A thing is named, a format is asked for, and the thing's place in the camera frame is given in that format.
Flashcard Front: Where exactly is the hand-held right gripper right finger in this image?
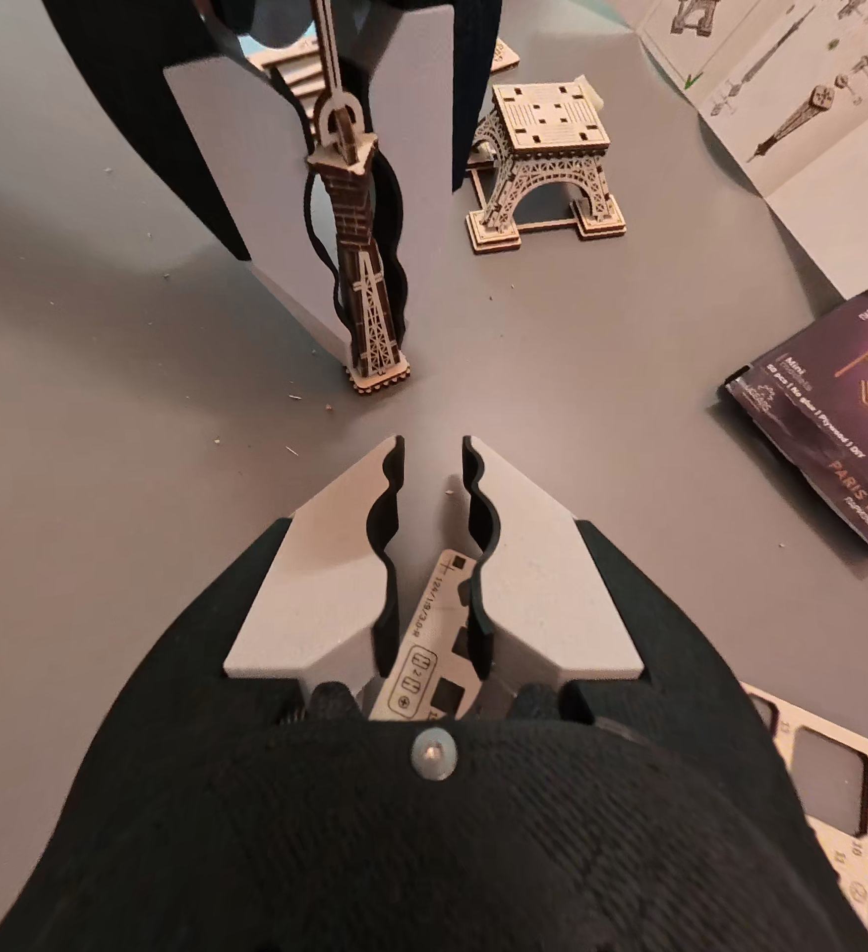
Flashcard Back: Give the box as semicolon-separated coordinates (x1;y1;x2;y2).
462;435;644;696

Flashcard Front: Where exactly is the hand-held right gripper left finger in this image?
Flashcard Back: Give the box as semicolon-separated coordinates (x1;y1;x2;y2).
223;435;407;700

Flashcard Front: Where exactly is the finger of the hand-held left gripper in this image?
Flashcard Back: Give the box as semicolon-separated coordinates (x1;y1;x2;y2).
162;58;353;361
337;2;457;357

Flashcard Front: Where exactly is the wooden tower model spire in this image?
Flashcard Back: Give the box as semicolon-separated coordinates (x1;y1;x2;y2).
306;0;411;394

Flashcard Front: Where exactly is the wooden parts sheet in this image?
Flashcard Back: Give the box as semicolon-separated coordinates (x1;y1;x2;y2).
246;37;518;101

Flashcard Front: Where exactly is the pale cut-out parts sheet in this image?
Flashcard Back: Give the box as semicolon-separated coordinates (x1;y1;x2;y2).
367;549;868;931

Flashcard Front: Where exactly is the wooden tower model base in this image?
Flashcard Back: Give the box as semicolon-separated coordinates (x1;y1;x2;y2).
465;78;627;257

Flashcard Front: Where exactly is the purple model kit box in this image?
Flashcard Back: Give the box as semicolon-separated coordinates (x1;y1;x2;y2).
724;271;868;562

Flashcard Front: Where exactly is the white instruction sheet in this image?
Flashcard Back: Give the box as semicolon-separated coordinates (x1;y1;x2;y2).
638;0;868;298

